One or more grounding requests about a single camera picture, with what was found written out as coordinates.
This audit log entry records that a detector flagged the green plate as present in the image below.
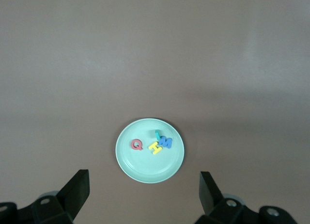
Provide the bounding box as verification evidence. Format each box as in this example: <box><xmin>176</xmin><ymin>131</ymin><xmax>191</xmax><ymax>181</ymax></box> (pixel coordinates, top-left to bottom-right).
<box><xmin>115</xmin><ymin>117</ymin><xmax>185</xmax><ymax>184</ymax></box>

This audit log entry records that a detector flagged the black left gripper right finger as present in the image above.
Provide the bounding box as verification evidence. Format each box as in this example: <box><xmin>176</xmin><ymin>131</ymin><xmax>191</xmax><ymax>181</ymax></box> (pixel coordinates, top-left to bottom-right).
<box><xmin>196</xmin><ymin>171</ymin><xmax>297</xmax><ymax>224</ymax></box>

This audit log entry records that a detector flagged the yellow foam letter H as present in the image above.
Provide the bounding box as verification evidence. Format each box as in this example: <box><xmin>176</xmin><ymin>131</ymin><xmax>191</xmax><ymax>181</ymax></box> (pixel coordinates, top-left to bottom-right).
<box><xmin>148</xmin><ymin>141</ymin><xmax>163</xmax><ymax>155</ymax></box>

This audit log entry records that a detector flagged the red foam letter Q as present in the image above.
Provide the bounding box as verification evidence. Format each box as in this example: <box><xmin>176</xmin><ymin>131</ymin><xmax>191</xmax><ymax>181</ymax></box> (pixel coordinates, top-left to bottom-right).
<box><xmin>130</xmin><ymin>139</ymin><xmax>144</xmax><ymax>151</ymax></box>

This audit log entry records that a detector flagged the brown table cover sheet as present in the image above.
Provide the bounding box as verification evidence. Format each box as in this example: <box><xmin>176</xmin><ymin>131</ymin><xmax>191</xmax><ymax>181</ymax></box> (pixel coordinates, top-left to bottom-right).
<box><xmin>0</xmin><ymin>0</ymin><xmax>310</xmax><ymax>224</ymax></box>

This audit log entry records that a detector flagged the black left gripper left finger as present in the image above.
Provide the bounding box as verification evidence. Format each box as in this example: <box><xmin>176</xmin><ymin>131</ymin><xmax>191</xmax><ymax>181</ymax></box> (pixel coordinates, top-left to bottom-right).
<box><xmin>0</xmin><ymin>169</ymin><xmax>91</xmax><ymax>224</ymax></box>

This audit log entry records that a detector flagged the blue foam letter W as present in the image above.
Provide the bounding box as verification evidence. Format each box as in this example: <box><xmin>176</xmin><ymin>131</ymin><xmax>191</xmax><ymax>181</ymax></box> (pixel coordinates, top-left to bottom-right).
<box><xmin>158</xmin><ymin>136</ymin><xmax>173</xmax><ymax>150</ymax></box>

